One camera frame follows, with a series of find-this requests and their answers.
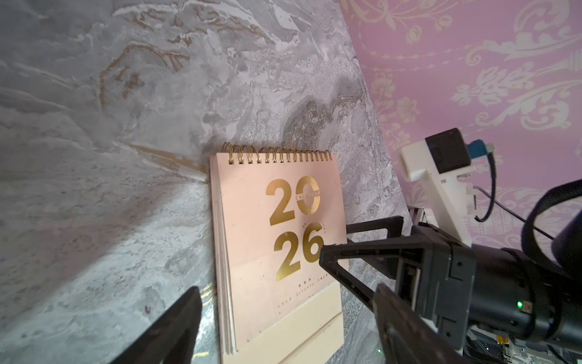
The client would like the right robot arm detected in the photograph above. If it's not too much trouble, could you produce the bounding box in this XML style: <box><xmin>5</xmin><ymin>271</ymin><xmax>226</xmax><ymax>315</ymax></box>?
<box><xmin>319</xmin><ymin>181</ymin><xmax>581</xmax><ymax>363</ymax></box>

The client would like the pink calendar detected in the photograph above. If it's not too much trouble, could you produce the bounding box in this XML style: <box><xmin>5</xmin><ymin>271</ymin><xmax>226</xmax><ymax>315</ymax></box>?
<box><xmin>210</xmin><ymin>143</ymin><xmax>347</xmax><ymax>363</ymax></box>

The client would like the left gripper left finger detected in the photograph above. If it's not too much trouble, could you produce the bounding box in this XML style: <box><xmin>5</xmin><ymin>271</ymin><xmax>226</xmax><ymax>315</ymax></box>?
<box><xmin>113</xmin><ymin>286</ymin><xmax>202</xmax><ymax>364</ymax></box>

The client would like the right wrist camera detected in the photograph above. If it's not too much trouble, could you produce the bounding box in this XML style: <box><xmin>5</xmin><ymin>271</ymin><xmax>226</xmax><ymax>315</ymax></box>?
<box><xmin>400</xmin><ymin>128</ymin><xmax>497</xmax><ymax>247</ymax></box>

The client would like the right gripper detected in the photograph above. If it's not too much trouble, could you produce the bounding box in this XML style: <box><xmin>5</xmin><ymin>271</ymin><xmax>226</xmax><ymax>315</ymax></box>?
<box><xmin>319</xmin><ymin>215</ymin><xmax>547</xmax><ymax>351</ymax></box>

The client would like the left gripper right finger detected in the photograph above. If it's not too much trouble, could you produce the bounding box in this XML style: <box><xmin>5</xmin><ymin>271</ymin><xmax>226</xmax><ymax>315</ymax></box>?
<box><xmin>372</xmin><ymin>284</ymin><xmax>468</xmax><ymax>364</ymax></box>

